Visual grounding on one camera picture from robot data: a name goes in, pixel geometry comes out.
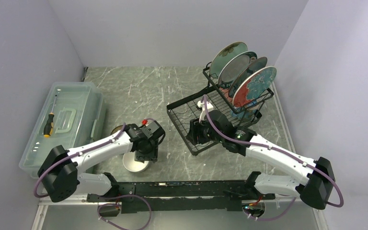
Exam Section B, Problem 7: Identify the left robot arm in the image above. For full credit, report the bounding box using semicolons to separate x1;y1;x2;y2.
33;120;166;203

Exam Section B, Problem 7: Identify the white bowl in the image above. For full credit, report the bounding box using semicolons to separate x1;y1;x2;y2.
123;152;149;173

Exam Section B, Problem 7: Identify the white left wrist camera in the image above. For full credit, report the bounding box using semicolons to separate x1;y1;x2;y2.
141;118;159;127

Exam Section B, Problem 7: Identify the black wire dish rack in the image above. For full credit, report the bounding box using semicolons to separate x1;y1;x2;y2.
166;63;274;156

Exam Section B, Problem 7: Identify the white plate teal lettered rim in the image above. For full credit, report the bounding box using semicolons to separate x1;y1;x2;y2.
218;51;257;89

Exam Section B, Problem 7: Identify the light blue flower plate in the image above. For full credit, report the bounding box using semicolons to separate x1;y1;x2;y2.
209;41;248;79

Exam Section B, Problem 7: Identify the yellow black screwdriver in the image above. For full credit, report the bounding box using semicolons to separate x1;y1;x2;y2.
43;94;58;138

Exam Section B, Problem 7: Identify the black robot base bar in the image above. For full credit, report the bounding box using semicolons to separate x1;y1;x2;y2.
87;180;275;214

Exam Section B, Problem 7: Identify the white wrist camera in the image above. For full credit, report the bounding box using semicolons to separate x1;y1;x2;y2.
196;94;214;123
141;118;159;127

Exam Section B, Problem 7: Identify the blue mug orange inside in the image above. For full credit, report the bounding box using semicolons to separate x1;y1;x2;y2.
231;107;255;120

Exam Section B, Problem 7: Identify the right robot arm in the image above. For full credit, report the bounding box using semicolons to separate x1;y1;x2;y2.
186;110;337;210

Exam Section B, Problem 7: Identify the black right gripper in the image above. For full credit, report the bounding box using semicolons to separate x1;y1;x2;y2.
186;116;224;145

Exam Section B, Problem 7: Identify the dark bowl beige inside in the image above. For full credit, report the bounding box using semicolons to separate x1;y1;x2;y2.
111;125;124;135

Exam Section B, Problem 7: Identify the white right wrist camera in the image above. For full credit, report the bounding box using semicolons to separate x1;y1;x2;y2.
196;94;214;123

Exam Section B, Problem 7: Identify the dark teal plate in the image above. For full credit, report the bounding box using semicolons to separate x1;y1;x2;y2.
228;57;268;98

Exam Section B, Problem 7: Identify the clear plastic storage box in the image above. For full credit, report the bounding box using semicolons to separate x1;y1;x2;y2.
19;82;106;179

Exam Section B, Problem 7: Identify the red rimmed bottom plate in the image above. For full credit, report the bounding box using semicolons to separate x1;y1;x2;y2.
232;66;277;107

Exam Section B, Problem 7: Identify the pink mug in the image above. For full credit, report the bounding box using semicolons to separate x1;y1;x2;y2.
220;88;232;103

